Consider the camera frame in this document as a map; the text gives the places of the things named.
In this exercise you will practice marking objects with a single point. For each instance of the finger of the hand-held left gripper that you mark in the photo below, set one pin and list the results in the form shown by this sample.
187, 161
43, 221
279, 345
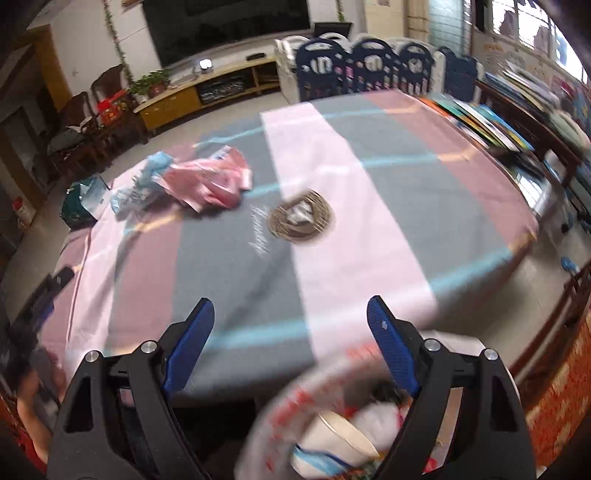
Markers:
48, 290

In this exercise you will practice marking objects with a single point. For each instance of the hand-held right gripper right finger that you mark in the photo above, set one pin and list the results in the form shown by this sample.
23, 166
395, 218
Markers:
392, 350

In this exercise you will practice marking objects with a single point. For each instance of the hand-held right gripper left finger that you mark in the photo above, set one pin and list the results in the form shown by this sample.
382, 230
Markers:
189, 346

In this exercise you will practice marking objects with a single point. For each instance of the white blue-striped paper bowl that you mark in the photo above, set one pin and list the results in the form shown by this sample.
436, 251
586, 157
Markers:
332, 438

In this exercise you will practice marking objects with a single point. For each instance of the white plastic bag red print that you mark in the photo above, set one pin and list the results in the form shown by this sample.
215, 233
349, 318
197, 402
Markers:
286, 406

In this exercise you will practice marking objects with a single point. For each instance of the person's left forearm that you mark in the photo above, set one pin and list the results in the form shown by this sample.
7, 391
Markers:
34, 415

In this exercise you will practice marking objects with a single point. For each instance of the white jug red cap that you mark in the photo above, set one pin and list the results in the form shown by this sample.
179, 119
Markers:
23, 212

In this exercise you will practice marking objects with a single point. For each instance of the teal bag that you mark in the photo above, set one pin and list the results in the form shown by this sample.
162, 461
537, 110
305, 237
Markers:
76, 203

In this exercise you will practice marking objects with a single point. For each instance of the striped pink grey blanket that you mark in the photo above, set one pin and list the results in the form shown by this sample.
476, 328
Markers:
369, 207

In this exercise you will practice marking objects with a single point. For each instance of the pink plastic bag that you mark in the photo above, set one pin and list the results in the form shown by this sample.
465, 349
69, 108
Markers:
207, 182

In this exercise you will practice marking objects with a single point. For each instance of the blue plastic bag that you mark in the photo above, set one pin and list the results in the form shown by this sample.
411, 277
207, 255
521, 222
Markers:
157, 164

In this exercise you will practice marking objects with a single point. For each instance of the dark wooden chair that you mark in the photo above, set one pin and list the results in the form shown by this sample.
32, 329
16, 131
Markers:
108, 81
78, 120

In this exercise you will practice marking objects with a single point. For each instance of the red gift box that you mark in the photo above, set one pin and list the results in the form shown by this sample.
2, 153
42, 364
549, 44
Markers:
113, 108

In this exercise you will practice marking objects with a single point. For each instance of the yellow wooden tv cabinet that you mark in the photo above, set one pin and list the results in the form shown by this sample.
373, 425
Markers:
166, 104

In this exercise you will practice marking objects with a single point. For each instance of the potted plant red pot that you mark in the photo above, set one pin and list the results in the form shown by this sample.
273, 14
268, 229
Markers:
154, 85

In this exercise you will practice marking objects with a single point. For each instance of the row of books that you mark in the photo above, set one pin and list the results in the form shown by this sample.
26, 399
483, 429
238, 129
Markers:
489, 120

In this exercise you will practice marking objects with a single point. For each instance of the green hanging vine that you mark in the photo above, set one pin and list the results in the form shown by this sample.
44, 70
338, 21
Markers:
117, 46

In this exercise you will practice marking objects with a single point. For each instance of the black audio equipment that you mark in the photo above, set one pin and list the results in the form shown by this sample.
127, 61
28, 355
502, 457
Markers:
221, 90

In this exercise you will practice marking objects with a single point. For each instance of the small white clock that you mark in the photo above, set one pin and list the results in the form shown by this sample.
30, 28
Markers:
205, 66

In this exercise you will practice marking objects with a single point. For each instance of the white play fence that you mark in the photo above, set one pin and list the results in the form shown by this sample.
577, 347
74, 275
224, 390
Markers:
286, 69

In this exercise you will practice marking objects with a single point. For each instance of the black television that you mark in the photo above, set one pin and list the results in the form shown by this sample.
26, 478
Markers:
221, 27

